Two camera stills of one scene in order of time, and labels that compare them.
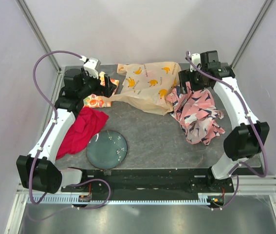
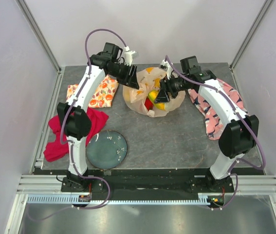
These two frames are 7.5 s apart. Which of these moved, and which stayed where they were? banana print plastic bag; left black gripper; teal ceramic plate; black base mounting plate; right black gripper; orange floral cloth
Moved: banana print plastic bag; right black gripper; left black gripper
Stayed: black base mounting plate; teal ceramic plate; orange floral cloth
